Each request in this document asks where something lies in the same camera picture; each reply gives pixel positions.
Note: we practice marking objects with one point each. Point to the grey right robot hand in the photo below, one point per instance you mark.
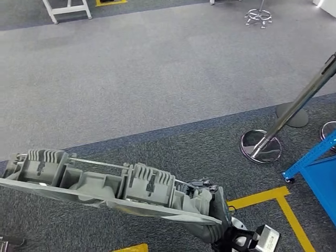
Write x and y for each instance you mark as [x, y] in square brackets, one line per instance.
[220, 208]

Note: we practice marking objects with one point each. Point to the grey plastic wheel hubcap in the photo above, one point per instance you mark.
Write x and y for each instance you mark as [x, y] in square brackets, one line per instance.
[91, 188]

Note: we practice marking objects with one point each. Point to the blue metal shelf rack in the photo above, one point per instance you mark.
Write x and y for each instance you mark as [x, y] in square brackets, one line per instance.
[322, 184]

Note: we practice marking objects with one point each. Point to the dark round stanchion base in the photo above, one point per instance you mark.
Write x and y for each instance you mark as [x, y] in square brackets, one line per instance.
[299, 120]

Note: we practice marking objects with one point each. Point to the chrome round stanchion base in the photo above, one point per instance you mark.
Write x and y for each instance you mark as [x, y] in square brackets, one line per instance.
[329, 130]

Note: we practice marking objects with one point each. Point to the chrome star stool base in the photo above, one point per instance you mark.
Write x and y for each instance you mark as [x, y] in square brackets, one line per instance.
[258, 15]

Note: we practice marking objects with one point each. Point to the chrome stanchion post with base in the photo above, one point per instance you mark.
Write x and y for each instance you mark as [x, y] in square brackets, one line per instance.
[262, 147]

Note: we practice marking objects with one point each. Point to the white metal table frame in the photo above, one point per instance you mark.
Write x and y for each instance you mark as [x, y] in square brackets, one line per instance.
[69, 9]

